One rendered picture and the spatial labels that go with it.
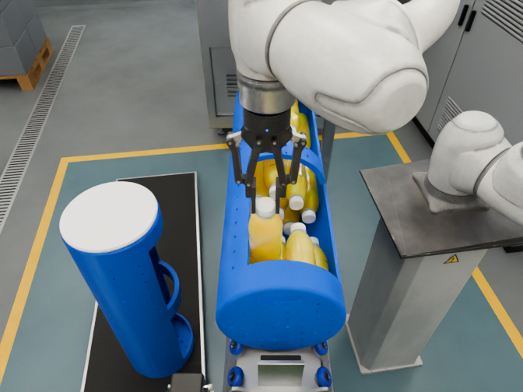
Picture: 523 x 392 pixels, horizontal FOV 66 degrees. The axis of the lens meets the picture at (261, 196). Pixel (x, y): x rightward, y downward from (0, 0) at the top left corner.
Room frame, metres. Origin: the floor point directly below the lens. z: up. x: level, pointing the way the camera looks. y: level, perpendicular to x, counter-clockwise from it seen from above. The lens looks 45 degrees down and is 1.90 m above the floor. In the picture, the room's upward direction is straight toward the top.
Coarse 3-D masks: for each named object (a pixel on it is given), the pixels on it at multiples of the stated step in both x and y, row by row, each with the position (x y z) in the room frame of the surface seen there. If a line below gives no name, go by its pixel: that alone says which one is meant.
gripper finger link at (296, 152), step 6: (300, 132) 0.55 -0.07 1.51; (300, 138) 0.53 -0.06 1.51; (300, 144) 0.52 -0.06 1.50; (306, 144) 0.52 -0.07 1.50; (294, 150) 0.53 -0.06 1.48; (300, 150) 0.52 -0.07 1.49; (294, 156) 0.52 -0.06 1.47; (300, 156) 0.52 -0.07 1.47; (294, 162) 0.52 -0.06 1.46; (294, 168) 0.52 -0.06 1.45; (294, 174) 0.52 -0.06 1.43; (294, 180) 0.52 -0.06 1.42
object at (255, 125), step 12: (252, 120) 0.51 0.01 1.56; (264, 120) 0.50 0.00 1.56; (276, 120) 0.50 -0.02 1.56; (288, 120) 0.52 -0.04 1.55; (240, 132) 0.53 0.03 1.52; (252, 132) 0.52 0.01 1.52; (264, 132) 0.50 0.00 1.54; (276, 132) 0.50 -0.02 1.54; (288, 132) 0.52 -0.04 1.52; (252, 144) 0.52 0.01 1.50; (264, 144) 0.52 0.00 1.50
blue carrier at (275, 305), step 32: (320, 160) 0.89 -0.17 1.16; (320, 192) 0.85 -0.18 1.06; (224, 224) 0.67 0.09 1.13; (320, 224) 0.75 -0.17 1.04; (224, 256) 0.55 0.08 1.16; (224, 288) 0.46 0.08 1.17; (256, 288) 0.43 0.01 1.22; (288, 288) 0.42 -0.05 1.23; (320, 288) 0.43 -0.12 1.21; (224, 320) 0.42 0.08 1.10; (256, 320) 0.42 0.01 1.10; (288, 320) 0.42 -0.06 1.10; (320, 320) 0.42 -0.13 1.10
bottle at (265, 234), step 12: (252, 216) 0.54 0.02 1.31; (276, 216) 0.53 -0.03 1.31; (252, 228) 0.52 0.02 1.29; (264, 228) 0.51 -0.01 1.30; (276, 228) 0.52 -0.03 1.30; (252, 240) 0.52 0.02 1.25; (264, 240) 0.51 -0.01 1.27; (276, 240) 0.51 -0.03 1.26; (252, 252) 0.52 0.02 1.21; (264, 252) 0.51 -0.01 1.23; (276, 252) 0.52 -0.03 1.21
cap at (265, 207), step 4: (260, 200) 0.54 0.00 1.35; (264, 200) 0.54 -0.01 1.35; (268, 200) 0.54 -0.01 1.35; (272, 200) 0.54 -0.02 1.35; (256, 204) 0.53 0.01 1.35; (260, 204) 0.53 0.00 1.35; (264, 204) 0.53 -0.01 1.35; (268, 204) 0.53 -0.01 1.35; (272, 204) 0.53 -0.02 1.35; (256, 208) 0.53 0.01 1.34; (260, 208) 0.52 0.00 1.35; (264, 208) 0.52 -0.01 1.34; (268, 208) 0.52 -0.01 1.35; (272, 208) 0.52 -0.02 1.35; (260, 212) 0.52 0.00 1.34; (264, 212) 0.52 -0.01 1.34; (268, 212) 0.52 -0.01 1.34; (272, 212) 0.52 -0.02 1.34; (264, 216) 0.52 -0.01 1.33; (268, 216) 0.52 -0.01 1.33
